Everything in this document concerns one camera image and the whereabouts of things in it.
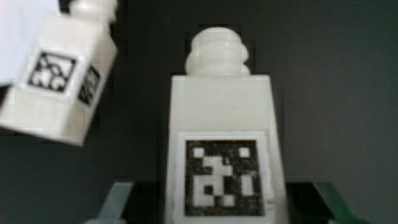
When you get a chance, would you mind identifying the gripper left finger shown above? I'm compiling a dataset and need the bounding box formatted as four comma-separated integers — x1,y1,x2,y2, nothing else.
83,182,161,224

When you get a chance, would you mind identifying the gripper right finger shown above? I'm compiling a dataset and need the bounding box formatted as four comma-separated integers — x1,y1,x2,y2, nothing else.
287,182,363,224

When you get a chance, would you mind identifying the white leg with tag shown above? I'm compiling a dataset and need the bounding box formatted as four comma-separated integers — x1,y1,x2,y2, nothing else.
164,27,290,224

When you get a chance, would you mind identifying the white leg behind gripper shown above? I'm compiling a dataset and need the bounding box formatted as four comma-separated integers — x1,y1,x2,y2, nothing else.
0,0,118,146

